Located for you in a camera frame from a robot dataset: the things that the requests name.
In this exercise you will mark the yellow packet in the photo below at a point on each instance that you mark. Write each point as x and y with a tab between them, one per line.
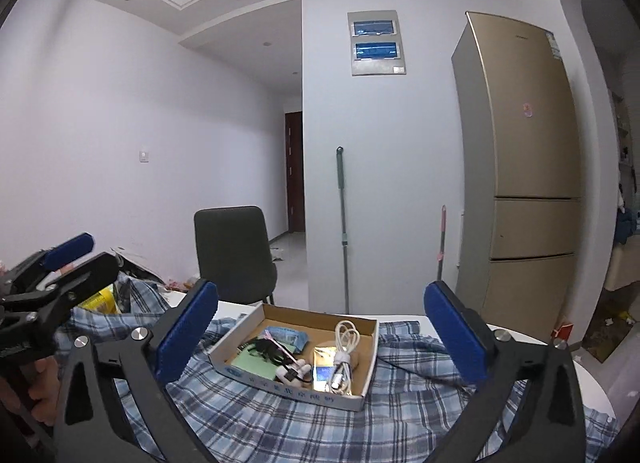
100	300

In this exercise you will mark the beige cardboard carton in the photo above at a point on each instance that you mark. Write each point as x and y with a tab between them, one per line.
620	268

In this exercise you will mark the small pink clip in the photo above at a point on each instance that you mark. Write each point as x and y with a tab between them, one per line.
274	338

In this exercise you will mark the red paper box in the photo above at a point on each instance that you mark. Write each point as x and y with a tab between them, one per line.
564	332

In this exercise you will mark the white cardboard tray box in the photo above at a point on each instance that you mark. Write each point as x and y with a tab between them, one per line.
300	394

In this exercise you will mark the dark grey chair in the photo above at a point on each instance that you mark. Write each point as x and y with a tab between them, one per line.
230	248

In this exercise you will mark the blue plaid cloth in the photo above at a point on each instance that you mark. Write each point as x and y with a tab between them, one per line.
300	433

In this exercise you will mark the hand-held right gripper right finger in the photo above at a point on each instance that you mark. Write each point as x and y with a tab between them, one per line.
455	333

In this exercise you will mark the white plush rabbit charm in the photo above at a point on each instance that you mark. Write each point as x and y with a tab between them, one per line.
290	372

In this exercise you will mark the white light switch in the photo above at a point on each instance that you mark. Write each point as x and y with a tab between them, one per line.
144	154

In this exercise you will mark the grey electrical panel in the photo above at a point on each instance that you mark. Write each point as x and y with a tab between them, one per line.
377	43

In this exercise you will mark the light green pouch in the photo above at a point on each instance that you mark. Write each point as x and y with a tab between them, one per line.
252	366

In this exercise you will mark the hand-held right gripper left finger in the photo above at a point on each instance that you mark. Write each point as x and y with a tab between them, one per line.
185	333

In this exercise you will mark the gold blue cigarette pack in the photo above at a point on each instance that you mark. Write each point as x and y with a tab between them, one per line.
322	374

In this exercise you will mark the dark brown door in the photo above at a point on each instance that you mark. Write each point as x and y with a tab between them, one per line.
295	173

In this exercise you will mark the blue face mask packet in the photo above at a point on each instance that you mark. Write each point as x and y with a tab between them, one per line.
291	338

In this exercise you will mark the person's left hand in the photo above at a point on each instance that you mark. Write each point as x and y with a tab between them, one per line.
42	388

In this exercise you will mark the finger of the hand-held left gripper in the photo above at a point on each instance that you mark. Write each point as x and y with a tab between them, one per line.
70	249
85	275

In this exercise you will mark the gold refrigerator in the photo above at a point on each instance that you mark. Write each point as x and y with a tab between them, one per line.
520	143

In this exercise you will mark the blue clothing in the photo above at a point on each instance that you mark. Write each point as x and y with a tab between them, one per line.
626	228

